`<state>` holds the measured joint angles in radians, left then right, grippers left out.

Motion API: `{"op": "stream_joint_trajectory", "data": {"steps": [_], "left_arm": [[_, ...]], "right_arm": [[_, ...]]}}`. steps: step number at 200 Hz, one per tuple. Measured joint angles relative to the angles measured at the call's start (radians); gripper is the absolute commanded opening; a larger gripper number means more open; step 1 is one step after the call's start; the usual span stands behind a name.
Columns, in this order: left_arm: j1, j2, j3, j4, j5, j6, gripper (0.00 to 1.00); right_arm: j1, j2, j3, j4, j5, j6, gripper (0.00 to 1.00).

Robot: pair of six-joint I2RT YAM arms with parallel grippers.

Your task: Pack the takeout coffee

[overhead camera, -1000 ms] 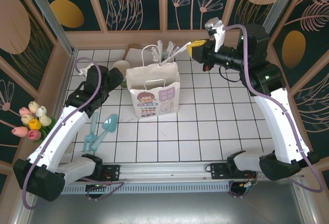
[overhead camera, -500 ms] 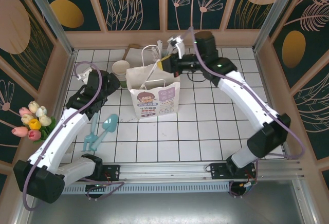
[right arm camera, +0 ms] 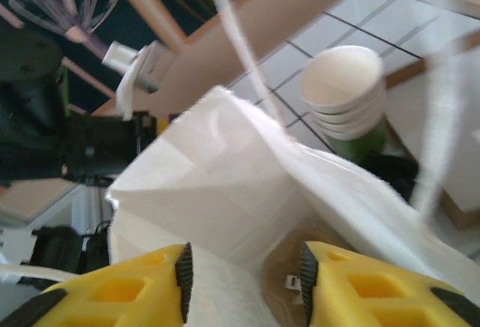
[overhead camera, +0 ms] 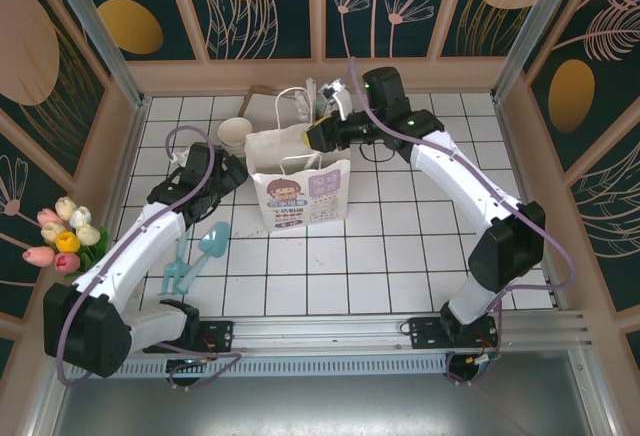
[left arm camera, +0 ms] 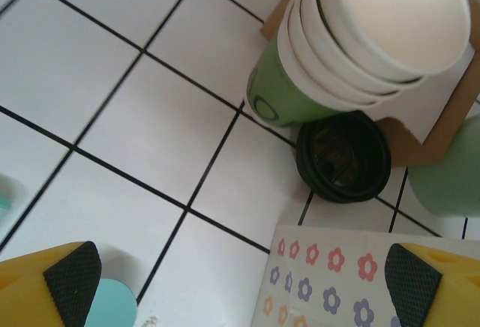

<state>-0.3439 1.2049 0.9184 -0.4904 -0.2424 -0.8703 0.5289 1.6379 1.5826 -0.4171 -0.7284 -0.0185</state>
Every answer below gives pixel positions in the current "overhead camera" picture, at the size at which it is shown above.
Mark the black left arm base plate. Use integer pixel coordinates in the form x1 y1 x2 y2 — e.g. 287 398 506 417
143 319 235 354

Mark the thin black camera cable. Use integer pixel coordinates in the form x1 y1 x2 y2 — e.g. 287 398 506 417
356 138 397 163

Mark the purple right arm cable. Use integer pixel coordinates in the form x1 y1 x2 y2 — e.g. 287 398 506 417
347 57 576 386

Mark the teal toy shovel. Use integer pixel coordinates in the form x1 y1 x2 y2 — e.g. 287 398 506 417
172 221 231 295

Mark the brown cardboard box white top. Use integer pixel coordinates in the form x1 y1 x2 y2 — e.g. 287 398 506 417
241 84 301 133

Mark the black cable port with connectors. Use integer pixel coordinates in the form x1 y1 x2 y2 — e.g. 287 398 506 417
166 357 214 391
444 350 502 386

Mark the aluminium mounting rail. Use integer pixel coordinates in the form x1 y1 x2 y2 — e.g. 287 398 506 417
47 309 596 357

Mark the aluminium frame post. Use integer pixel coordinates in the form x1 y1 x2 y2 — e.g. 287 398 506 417
492 0 586 103
42 0 147 110

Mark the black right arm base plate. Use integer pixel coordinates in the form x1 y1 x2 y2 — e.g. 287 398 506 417
408 315 501 352

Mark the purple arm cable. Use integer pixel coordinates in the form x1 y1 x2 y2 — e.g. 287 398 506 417
55 125 244 390
347 57 576 386

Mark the teal toy rake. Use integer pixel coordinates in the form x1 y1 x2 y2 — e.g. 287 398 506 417
160 228 194 297

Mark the artificial tulip bouquet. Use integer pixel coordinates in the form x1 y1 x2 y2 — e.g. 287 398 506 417
22 195 110 280

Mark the grey slotted cable duct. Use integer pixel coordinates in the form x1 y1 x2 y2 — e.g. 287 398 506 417
67 355 451 381

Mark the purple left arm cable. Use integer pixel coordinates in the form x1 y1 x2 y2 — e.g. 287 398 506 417
55 125 244 390

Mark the stack of paper cups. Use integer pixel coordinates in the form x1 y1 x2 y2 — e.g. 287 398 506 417
217 117 254 160

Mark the white printed paper bag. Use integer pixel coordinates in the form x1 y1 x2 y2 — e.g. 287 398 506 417
243 86 352 235

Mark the grey metal panel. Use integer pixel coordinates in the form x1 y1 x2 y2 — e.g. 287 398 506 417
29 350 616 436

